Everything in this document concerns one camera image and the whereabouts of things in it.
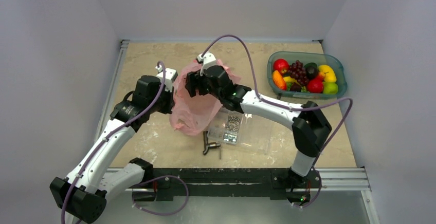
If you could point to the red apple from bag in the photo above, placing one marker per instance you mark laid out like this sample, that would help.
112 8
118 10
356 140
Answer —
281 66

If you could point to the teal plastic tub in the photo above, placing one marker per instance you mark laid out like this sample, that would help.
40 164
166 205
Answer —
319 59

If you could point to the orange red fruit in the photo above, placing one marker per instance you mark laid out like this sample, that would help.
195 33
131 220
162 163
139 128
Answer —
279 80

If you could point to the clear plastic screw box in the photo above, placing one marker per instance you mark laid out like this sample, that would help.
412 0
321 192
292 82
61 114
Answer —
244 132

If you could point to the yellow banana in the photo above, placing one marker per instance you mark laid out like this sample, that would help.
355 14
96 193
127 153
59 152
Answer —
289 79

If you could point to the aluminium frame rail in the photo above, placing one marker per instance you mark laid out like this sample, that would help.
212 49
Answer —
159 144

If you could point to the dark green avocado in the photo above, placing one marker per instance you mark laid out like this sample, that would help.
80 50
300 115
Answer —
311 70

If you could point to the purple grapes bunch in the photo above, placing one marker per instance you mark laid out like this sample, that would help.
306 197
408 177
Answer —
297 71

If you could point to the black metal tool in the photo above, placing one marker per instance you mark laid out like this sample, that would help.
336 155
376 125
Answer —
211 145

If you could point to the red apple in tub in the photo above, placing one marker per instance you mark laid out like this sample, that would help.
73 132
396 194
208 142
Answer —
315 86

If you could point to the green lime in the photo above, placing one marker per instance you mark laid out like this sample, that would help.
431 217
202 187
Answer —
330 88

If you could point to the pink plastic bag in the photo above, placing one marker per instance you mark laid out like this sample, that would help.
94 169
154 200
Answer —
191 115

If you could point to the dark red fig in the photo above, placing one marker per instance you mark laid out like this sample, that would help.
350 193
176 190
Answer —
295 87

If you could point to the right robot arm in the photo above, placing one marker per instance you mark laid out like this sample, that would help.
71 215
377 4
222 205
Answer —
309 125

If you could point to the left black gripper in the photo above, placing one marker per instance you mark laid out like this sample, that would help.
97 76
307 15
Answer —
170 101

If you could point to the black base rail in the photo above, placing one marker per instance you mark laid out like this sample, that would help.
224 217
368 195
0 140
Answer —
271 183

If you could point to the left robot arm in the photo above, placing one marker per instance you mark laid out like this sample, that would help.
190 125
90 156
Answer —
84 193

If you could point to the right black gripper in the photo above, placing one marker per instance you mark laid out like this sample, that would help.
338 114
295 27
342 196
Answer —
199 84

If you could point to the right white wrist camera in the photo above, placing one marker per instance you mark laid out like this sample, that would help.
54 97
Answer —
206 61

